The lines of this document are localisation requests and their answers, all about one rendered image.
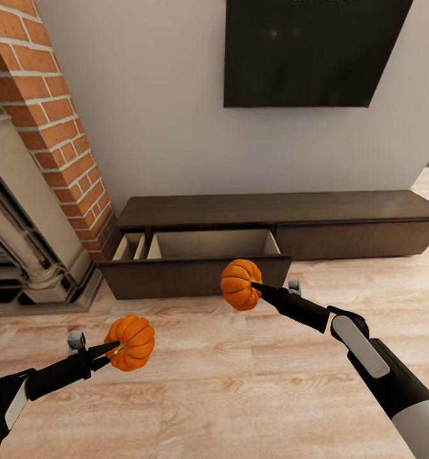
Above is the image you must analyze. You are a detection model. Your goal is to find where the pumpkin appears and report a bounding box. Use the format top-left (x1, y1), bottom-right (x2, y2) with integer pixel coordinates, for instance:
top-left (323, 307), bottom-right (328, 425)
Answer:
top-left (104, 315), bottom-right (155, 372)
top-left (220, 259), bottom-right (263, 312)

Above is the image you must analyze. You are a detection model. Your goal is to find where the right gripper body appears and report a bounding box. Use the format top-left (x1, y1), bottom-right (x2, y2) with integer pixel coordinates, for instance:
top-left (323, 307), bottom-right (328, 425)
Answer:
top-left (275, 288), bottom-right (314, 324)

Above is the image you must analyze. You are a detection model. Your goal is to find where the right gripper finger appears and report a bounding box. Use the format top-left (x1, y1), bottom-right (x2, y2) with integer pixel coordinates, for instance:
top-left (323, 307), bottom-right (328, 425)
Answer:
top-left (251, 283), bottom-right (281, 300)
top-left (261, 293), bottom-right (278, 306)

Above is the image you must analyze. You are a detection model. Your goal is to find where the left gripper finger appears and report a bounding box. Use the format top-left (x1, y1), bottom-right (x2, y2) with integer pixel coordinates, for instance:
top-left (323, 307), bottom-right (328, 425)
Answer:
top-left (86, 341), bottom-right (120, 367)
top-left (90, 355), bottom-right (111, 372)

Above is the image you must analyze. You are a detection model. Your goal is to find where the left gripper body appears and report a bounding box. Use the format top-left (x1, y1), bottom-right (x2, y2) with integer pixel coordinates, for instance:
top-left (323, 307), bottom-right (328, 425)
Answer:
top-left (49, 347), bottom-right (91, 391)

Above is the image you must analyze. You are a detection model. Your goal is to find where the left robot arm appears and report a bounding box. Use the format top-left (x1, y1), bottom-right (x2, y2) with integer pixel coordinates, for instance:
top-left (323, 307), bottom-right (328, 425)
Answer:
top-left (0, 331), bottom-right (120, 446)

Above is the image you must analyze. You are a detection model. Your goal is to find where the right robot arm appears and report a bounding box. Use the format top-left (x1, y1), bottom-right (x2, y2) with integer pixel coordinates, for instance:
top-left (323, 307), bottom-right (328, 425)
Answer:
top-left (251, 279), bottom-right (429, 459)

